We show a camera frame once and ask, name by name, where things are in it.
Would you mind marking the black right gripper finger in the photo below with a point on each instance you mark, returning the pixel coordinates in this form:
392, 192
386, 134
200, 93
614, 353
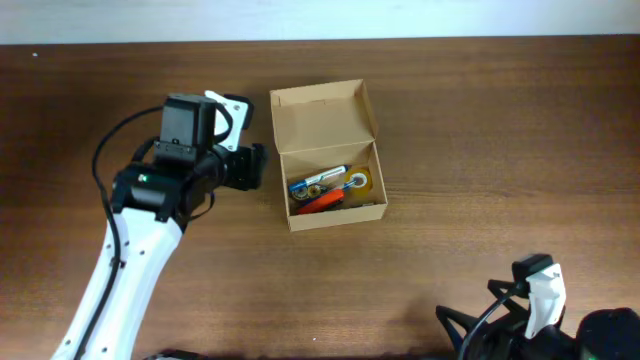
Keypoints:
503, 291
449, 317

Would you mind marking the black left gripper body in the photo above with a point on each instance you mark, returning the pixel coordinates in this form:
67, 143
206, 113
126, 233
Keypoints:
248, 166

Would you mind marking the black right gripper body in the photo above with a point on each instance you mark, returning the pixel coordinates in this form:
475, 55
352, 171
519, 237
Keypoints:
500, 325

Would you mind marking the blue white marker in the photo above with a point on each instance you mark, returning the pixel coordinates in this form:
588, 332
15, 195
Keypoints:
317, 178

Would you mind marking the yellow correction tape dispenser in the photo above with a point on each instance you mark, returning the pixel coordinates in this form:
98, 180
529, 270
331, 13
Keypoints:
310, 192

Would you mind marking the brown cardboard box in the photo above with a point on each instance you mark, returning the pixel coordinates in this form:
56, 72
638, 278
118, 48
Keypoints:
319, 127

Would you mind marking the yellow tape roll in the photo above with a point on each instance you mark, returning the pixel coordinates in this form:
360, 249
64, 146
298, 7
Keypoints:
365, 190

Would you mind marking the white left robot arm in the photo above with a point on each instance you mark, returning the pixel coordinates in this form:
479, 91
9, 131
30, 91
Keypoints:
147, 214

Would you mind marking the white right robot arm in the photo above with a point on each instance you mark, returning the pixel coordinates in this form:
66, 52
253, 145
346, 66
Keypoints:
607, 334

